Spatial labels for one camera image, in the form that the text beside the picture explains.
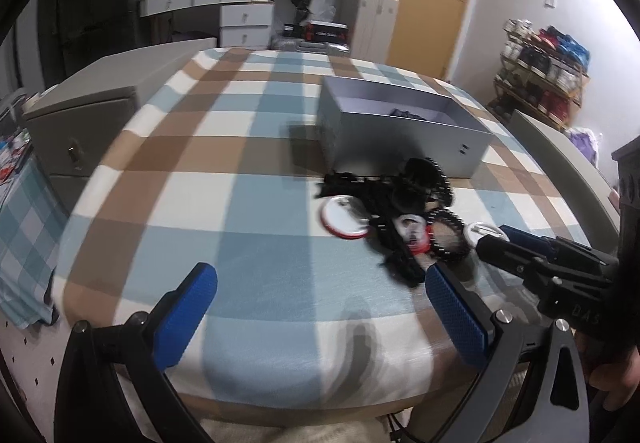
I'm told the red portrait badge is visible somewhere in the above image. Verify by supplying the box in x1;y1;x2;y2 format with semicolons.
394;215;431;255

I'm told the white red-rimmed pin badge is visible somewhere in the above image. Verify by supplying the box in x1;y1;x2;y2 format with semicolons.
320;195;370;241

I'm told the right hand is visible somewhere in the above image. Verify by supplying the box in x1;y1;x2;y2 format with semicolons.
574;331;639;411

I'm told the grey right nightstand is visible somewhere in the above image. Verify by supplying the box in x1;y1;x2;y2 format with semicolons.
508;111;620;252

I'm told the grey nightstand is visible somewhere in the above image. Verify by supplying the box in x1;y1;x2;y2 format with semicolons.
23;38;216;214
508;111;620;252

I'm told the purple bag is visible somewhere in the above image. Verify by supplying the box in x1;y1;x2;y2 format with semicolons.
565;127;600;168

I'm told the plaid blanket blue brown white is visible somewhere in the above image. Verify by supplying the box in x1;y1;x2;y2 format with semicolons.
53;49;585;423

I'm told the shoe rack with shoes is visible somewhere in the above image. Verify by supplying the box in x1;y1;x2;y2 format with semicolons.
489;20;590;132

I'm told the plaid cloth on floor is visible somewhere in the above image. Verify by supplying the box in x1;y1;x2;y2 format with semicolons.
0;157;67;329

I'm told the grey storage box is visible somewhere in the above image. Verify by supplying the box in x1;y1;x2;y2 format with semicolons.
316;76;492;179

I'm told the grey left nightstand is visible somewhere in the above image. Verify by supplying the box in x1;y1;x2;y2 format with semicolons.
23;38;216;214

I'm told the white upright suitcase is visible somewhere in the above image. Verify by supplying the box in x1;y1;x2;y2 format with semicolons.
340;0;399;64

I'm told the black red box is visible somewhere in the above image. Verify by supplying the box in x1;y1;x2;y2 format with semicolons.
303;21;348;44

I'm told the silver flat suitcase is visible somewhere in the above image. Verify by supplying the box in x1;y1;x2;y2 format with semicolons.
270;36;350;56

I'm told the white desk with drawers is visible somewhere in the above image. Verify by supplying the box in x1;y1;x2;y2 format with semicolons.
139;0;274;49

